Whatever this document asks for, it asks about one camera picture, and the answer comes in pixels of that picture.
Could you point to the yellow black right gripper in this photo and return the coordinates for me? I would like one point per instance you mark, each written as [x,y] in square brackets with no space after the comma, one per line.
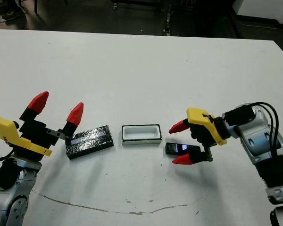
[202,117]

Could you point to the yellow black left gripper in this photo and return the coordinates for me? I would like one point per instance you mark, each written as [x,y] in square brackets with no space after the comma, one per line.
[11,134]

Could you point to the glossy black box lid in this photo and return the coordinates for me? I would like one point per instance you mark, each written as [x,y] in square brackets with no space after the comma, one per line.
[89,142]

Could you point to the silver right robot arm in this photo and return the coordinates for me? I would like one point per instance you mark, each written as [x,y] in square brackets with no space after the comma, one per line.
[257,141]

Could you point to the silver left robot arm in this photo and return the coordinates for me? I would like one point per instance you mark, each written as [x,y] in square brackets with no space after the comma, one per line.
[9,204]

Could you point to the dark shoe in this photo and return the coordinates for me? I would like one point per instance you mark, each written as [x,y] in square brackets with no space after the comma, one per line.
[10,17]

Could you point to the thin black furniture leg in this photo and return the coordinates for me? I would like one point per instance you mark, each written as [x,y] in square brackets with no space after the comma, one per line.
[36,7]

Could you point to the white cabinet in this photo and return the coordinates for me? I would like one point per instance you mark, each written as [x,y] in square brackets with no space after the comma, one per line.
[261,8]

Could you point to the camera box with white lining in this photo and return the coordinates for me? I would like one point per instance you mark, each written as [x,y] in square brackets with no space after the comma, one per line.
[141,133]

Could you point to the black metal rack frame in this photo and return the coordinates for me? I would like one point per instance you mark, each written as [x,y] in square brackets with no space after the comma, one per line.
[234,26]

